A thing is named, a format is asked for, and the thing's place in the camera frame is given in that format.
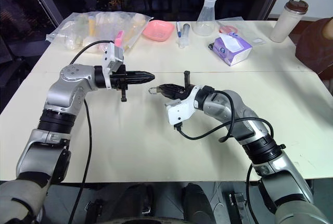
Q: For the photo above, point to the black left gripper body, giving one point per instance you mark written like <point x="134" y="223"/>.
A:
<point x="118" y="79"/>

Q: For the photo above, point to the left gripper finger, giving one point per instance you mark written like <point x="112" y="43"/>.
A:
<point x="140" y="80"/>
<point x="140" y="74"/>

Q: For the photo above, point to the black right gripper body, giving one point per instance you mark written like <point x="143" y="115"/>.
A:
<point x="186" y="92"/>

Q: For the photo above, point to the small clear vial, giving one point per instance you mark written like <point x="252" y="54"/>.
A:
<point x="153" y="90"/>

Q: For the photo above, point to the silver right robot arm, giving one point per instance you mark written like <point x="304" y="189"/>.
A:
<point x="226" y="104"/>

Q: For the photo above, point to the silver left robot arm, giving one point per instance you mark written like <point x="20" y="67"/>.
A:
<point x="65" y="91"/>

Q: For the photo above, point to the pink highlighter pen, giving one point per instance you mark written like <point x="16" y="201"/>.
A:
<point x="119" y="39"/>

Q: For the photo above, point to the pink plastic bowl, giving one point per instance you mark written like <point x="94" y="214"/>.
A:
<point x="158" y="30"/>

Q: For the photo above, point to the small black object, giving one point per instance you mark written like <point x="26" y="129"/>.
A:
<point x="210" y="45"/>

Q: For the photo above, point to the clear plastic syringe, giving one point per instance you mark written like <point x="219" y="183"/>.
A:
<point x="184" y="35"/>

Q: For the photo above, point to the clear plastic bag of supplies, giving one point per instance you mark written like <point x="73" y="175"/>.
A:
<point x="104" y="23"/>

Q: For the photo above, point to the purple tissue pack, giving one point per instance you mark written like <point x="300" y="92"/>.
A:
<point x="231" y="50"/>

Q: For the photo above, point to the clear plastic conical flask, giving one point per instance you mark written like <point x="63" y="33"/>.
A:
<point x="205" y="23"/>

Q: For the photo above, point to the pink petri dish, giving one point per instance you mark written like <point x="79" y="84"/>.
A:
<point x="228" y="29"/>

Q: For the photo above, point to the dark rounded shape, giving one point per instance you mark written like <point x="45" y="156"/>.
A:
<point x="195" y="200"/>

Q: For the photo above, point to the black device under table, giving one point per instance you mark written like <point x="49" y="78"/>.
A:
<point x="236" y="200"/>

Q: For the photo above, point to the beige cup with brown lid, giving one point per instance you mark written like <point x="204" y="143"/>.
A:
<point x="283" y="23"/>

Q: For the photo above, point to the person in dark clothing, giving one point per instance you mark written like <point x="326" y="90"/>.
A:
<point x="314" y="49"/>

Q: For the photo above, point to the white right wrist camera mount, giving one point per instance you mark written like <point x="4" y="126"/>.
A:
<point x="179" y="112"/>

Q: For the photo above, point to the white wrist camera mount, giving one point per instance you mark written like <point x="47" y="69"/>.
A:
<point x="179" y="112"/>
<point x="110" y="57"/>

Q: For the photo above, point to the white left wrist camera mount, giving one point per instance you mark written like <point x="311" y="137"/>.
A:
<point x="110" y="57"/>

